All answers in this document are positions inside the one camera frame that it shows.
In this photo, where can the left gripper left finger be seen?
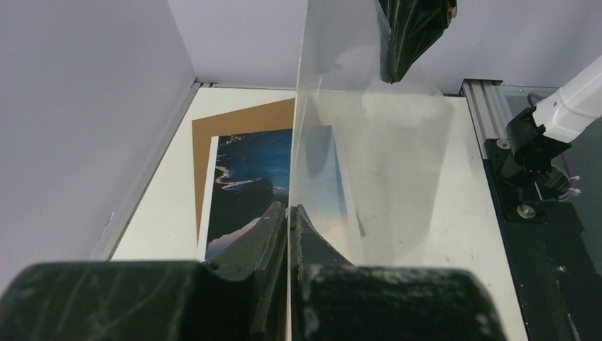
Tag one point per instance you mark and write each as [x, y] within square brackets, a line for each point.
[238, 294]

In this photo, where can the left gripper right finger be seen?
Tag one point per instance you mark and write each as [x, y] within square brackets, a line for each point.
[332, 299]

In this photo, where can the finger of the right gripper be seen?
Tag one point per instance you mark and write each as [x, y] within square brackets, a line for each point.
[408, 28]

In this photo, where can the sea landscape photo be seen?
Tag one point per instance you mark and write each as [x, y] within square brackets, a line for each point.
[247, 172]

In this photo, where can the clear acrylic sheet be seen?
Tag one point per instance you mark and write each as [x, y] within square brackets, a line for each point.
[391, 138]

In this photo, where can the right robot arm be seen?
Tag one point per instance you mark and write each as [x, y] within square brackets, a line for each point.
[524, 40]

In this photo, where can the brown backing board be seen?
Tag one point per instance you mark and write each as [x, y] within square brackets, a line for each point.
[266, 117]

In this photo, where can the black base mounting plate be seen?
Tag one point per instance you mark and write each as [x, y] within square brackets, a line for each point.
[558, 289]

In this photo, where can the aluminium front rail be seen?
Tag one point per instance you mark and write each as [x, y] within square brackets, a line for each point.
[486, 117]

